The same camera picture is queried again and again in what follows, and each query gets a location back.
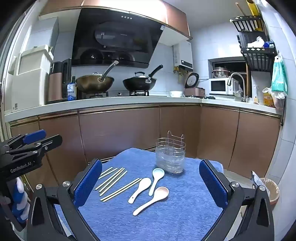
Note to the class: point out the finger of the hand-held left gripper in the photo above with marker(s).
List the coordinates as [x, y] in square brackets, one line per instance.
[34, 136]
[52, 141]

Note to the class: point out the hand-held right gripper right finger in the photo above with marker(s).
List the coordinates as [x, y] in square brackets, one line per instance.
[212, 185]

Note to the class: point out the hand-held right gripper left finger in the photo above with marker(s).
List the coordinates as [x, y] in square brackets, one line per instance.
[89, 183]

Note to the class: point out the pale wooden chopstick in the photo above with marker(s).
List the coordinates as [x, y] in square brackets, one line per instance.
[115, 191]
[113, 183]
[109, 178]
[107, 171]
[129, 186]

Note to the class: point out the pink ceramic spoon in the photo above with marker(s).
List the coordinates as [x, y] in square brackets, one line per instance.
[161, 192]

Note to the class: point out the white ceramic spoon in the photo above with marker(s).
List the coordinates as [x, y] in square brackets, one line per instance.
[143, 184]

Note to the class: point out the light blue ceramic spoon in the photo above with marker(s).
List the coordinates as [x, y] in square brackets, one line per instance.
[158, 173]

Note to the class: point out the person's left hand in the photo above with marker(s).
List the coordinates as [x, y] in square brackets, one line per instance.
[19, 204]

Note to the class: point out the dark plastic bag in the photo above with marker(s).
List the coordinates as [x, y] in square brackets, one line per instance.
[256, 179]

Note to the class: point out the dark bottle blue label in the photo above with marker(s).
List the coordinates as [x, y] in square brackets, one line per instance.
[72, 91]

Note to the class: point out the large white box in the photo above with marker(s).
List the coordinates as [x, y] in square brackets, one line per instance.
[30, 81]

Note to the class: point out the copper black kitchen appliance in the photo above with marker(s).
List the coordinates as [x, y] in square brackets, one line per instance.
[56, 83]

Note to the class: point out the brown base cabinet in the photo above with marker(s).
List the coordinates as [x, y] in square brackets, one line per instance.
[115, 132]

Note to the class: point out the round trash bin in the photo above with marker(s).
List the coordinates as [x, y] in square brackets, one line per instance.
[271, 190]

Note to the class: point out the blue terry towel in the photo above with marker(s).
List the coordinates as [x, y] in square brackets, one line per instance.
[161, 220]

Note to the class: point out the golden wok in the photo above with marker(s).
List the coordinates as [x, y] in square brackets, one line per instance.
[94, 83]

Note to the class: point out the gas stove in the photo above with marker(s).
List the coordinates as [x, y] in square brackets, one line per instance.
[115, 93]

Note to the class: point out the copper rice cooker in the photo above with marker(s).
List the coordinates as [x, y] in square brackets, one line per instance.
[195, 91]

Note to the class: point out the white bowl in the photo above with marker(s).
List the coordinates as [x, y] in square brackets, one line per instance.
[176, 93]

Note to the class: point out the white microwave oven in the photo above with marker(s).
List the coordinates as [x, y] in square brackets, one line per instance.
[218, 86]

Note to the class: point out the yellow packet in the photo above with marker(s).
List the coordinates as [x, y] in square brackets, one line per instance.
[268, 99]

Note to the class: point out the black wok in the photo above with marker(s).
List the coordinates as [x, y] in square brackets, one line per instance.
[138, 84]

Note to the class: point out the chrome faucet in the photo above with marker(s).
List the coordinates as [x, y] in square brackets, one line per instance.
[240, 78]

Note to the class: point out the steel pot glass lid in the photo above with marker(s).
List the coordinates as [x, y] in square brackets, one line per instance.
[219, 73]

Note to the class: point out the black range hood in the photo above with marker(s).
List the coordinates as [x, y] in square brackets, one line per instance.
[115, 34]

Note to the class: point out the green plastic bag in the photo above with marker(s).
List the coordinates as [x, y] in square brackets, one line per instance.
[278, 76]

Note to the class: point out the white water heater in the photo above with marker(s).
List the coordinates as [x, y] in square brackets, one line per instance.
[185, 53]

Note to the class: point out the white cloth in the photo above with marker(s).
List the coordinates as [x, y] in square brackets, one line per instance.
[255, 42]

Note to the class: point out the yellow roll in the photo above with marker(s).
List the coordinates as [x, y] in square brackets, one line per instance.
[254, 11]

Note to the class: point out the black wall rack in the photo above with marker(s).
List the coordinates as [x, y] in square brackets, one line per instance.
[256, 58]

